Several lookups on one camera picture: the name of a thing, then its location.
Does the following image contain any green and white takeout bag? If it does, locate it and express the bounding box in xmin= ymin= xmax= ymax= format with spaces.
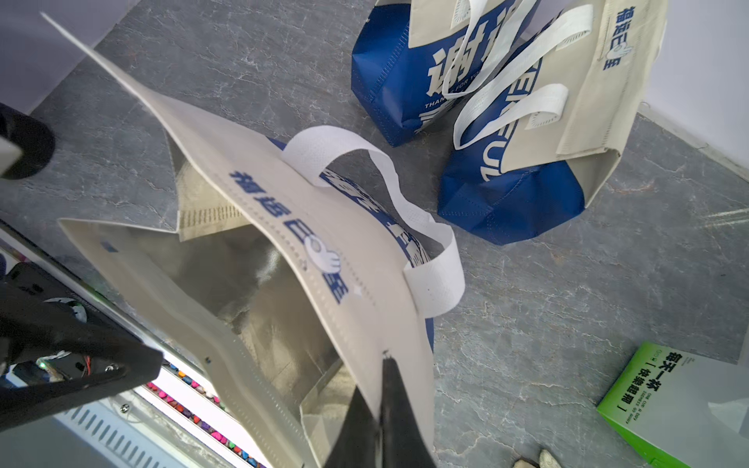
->
xmin=597 ymin=342 xmax=748 ymax=467

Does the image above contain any beige work glove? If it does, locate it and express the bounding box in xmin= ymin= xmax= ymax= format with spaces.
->
xmin=512 ymin=448 xmax=562 ymax=468

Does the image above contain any blue beige takeout bag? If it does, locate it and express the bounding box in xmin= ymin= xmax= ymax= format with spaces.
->
xmin=60 ymin=49 xmax=465 ymax=467

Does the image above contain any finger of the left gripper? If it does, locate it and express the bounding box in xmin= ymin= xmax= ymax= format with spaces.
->
xmin=1 ymin=283 xmax=164 ymax=431

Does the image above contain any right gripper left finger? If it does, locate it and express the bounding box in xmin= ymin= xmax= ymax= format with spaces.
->
xmin=324 ymin=388 xmax=380 ymax=468

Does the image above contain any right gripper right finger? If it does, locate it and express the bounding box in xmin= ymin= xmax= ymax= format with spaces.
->
xmin=380 ymin=358 xmax=436 ymax=468

